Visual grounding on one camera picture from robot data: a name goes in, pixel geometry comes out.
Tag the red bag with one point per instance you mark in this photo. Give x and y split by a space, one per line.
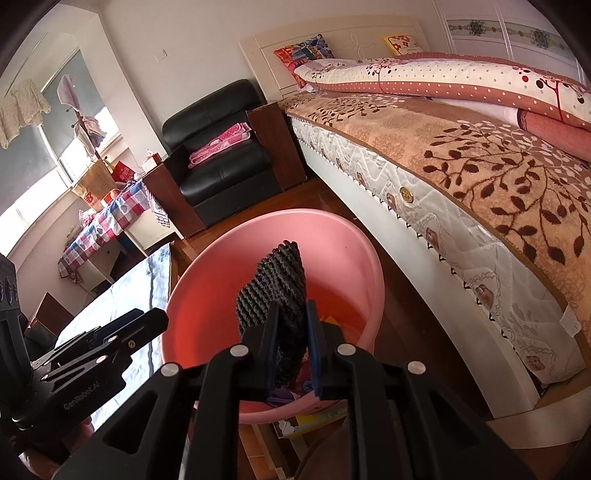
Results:
123 173

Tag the pink folded blanket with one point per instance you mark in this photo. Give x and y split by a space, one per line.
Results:
563 134

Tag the light blue tablecloth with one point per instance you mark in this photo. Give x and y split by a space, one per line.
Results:
134 295

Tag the window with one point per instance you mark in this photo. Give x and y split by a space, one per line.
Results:
27 175

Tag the black leather armchair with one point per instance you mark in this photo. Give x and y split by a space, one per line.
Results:
231 180

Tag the purple toy eggplant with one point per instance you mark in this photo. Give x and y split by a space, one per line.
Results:
291 395

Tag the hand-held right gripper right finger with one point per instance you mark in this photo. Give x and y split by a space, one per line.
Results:
314 353

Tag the white wall switch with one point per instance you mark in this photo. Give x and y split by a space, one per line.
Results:
162 54

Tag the white desk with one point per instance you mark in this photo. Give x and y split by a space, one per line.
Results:
106 265

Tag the brown leaf pattern blanket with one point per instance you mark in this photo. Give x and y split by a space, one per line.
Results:
485 152

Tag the tissue box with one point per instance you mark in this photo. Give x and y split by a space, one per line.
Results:
151 160

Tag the white wardrobe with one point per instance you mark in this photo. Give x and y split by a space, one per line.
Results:
498 27

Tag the black foam fruit net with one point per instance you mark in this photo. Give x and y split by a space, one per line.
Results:
277 281

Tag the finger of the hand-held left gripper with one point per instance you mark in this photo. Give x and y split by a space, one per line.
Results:
143 321
92 367

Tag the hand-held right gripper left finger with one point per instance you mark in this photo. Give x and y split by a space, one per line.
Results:
268 353

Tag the floral quilt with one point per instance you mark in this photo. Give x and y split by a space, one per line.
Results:
438 76

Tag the pink plastic basin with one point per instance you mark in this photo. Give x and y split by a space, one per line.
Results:
221 286

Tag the yellow white paper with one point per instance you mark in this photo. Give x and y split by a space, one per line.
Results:
314 420

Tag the checked tablecloth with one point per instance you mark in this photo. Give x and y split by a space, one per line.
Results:
115 212

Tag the coat rack with clothes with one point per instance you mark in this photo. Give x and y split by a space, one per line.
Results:
81 120

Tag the brown paper bag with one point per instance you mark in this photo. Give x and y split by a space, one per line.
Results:
94 187

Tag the white hanging lace garment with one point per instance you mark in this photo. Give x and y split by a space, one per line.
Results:
23 110

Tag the pink folded towel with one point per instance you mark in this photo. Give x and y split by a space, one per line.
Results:
221 143

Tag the brown wooden side cabinet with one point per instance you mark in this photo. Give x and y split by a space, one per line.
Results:
277 147
171 203

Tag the white bed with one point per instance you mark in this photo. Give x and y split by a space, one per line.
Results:
415 217

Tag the yellow pillow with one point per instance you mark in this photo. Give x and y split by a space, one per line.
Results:
401 44

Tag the colourful patterned pillow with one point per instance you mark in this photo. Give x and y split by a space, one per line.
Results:
302 53

